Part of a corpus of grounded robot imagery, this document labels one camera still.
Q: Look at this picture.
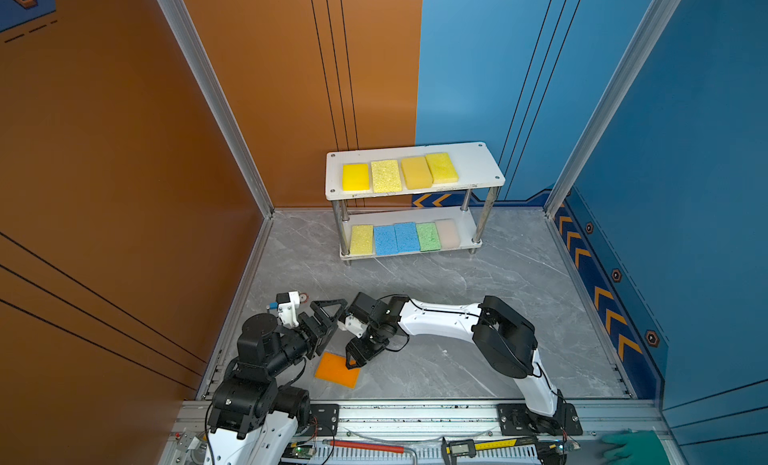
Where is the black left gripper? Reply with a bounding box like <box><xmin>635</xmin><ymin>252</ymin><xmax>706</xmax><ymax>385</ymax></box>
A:
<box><xmin>266</xmin><ymin>298</ymin><xmax>345</xmax><ymax>380</ymax></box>

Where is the orange foam sponge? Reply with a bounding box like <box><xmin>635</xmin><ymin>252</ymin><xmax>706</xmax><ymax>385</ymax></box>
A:
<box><xmin>314</xmin><ymin>352</ymin><xmax>359</xmax><ymax>389</ymax></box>

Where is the yellow cellulose sponge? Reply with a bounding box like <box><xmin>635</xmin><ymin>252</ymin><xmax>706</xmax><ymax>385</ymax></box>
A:
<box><xmin>349</xmin><ymin>225</ymin><xmax>374</xmax><ymax>256</ymax></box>
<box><xmin>371</xmin><ymin>160</ymin><xmax>402</xmax><ymax>194</ymax></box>

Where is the blue cellulose sponge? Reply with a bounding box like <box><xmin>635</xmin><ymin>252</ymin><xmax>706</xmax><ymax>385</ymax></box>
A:
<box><xmin>394</xmin><ymin>222</ymin><xmax>421</xmax><ymax>254</ymax></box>
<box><xmin>373</xmin><ymin>225</ymin><xmax>398</xmax><ymax>256</ymax></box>

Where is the green cellulose sponge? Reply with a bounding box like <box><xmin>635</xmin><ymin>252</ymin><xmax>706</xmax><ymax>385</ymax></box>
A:
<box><xmin>416</xmin><ymin>222</ymin><xmax>442</xmax><ymax>252</ymax></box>

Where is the beige foam sponge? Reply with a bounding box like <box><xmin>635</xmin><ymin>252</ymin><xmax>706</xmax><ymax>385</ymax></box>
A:
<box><xmin>435</xmin><ymin>219</ymin><xmax>461</xmax><ymax>250</ymax></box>

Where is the thick yellow foam sponge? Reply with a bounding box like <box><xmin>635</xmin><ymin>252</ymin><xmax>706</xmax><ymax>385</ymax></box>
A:
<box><xmin>342</xmin><ymin>163</ymin><xmax>371</xmax><ymax>193</ymax></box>

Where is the small yellow foam sponge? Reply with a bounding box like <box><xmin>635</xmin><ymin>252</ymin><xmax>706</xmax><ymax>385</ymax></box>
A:
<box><xmin>425</xmin><ymin>153</ymin><xmax>459</xmax><ymax>185</ymax></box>

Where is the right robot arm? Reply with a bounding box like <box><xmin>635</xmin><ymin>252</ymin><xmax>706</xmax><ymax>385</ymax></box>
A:
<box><xmin>338</xmin><ymin>293</ymin><xmax>567</xmax><ymax>435</ymax></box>

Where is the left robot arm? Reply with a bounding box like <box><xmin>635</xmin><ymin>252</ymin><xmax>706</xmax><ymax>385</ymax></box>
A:
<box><xmin>205</xmin><ymin>299</ymin><xmax>349</xmax><ymax>464</ymax></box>

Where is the white two-tier shelf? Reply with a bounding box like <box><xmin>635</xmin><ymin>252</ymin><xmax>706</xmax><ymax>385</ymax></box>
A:
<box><xmin>325</xmin><ymin>142</ymin><xmax>505</xmax><ymax>262</ymax></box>

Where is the left circuit board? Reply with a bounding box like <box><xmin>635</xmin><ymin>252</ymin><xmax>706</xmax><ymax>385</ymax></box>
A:
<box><xmin>284</xmin><ymin>443</ymin><xmax>316</xmax><ymax>460</ymax></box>

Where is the circuit board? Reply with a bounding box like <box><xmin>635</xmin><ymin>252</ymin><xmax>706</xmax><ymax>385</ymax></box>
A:
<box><xmin>550</xmin><ymin>441</ymin><xmax>581</xmax><ymax>455</ymax></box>
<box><xmin>284</xmin><ymin>443</ymin><xmax>316</xmax><ymax>460</ymax></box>

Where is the digital caliper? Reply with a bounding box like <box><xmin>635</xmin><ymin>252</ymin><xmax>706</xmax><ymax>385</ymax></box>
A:
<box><xmin>440</xmin><ymin>437</ymin><xmax>538</xmax><ymax>465</ymax></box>

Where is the right circuit board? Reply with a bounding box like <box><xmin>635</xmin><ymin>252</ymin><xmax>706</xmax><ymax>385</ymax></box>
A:
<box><xmin>550</xmin><ymin>441</ymin><xmax>581</xmax><ymax>455</ymax></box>

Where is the green rubber glove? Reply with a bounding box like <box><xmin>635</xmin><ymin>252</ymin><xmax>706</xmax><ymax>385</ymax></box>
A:
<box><xmin>602</xmin><ymin>431</ymin><xmax>670</xmax><ymax>465</ymax></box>

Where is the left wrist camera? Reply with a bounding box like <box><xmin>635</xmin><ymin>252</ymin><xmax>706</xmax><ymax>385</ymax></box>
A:
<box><xmin>268</xmin><ymin>291</ymin><xmax>301</xmax><ymax>329</ymax></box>

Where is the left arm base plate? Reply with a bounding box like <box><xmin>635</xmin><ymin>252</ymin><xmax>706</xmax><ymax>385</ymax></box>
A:
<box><xmin>299</xmin><ymin>402</ymin><xmax>340</xmax><ymax>437</ymax></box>

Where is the red-handled tool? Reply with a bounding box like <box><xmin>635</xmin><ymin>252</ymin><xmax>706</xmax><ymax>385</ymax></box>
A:
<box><xmin>326</xmin><ymin>439</ymin><xmax>406</xmax><ymax>454</ymax></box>

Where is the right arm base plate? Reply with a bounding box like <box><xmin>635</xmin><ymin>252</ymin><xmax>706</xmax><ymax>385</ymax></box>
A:
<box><xmin>496</xmin><ymin>402</ymin><xmax>583</xmax><ymax>436</ymax></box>

